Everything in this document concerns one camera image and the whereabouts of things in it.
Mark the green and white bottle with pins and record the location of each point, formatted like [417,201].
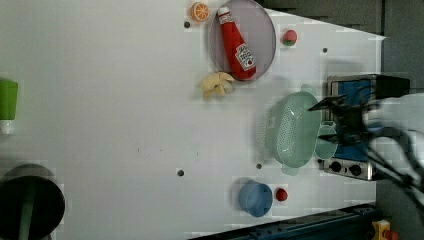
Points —
[8,105]

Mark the grey oval plate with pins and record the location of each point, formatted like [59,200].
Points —
[257,29]

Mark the mint green plastic strainer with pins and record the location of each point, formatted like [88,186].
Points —
[291,130]

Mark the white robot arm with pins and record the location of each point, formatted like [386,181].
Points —
[382,118]

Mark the blue table frame rail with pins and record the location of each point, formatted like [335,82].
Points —
[351,223]

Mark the blue plastic cup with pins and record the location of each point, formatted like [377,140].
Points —
[255,198]

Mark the red plush ketchup bottle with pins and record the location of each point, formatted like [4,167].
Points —
[239,56]

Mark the red strawberry toy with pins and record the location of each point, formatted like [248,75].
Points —
[289,38]

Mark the yellow plush banana peel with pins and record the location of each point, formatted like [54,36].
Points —
[218,82]

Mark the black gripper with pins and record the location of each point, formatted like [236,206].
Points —
[351,128]

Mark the small red tomato toy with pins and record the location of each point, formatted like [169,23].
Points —
[281,194]

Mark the mint green cup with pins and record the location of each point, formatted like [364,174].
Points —
[324,149]

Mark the yellow red emergency button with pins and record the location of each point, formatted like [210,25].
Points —
[383,231]

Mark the orange slice toy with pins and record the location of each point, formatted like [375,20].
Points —
[200,12]

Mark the toy toaster oven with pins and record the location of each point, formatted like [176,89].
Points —
[352,161]

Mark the dark metal pot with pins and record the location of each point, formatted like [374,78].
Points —
[32,205]

